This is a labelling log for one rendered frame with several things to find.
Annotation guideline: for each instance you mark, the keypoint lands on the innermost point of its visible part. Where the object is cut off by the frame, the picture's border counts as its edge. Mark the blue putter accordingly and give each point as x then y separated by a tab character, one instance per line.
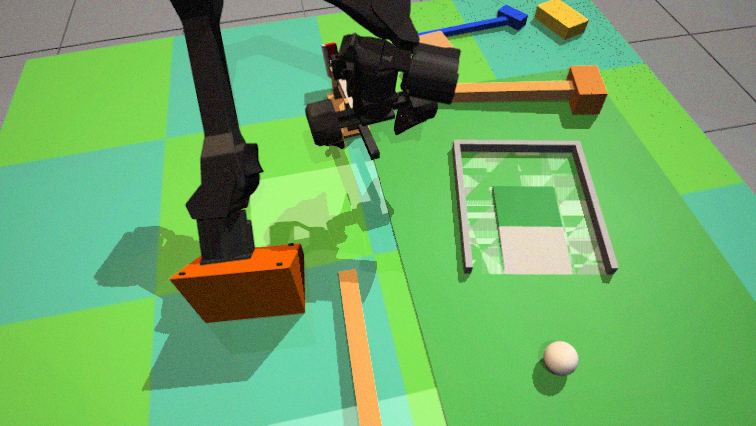
506	15

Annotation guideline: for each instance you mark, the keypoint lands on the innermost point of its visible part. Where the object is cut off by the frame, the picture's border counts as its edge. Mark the orange mallet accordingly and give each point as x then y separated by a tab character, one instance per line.
364	384
584	89

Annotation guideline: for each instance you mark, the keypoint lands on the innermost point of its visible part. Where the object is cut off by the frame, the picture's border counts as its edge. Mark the green putting mat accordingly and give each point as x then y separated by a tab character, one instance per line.
668	340

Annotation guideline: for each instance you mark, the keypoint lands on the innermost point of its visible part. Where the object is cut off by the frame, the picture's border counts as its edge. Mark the white golf ball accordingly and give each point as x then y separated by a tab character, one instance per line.
561	358

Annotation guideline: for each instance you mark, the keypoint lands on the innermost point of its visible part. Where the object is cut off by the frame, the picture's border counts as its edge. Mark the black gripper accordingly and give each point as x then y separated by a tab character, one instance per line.
325	124

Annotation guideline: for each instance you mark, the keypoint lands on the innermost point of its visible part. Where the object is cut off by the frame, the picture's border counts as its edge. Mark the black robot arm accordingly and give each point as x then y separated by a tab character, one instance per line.
229	166

